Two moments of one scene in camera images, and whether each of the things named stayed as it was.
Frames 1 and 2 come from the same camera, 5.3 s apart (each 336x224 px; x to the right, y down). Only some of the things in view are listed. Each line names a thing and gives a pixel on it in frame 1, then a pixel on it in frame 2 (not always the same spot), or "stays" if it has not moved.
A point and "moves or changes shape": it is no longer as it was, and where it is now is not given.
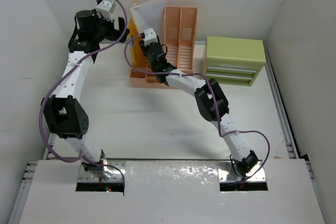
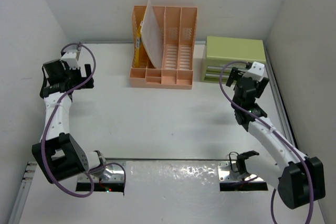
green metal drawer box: (233, 61) stays
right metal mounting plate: (224, 174) stays
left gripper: (114, 33) to (77, 72)
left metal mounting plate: (117, 176) stays
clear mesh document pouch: (150, 14) moves or changes shape
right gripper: (145, 48) to (234, 74)
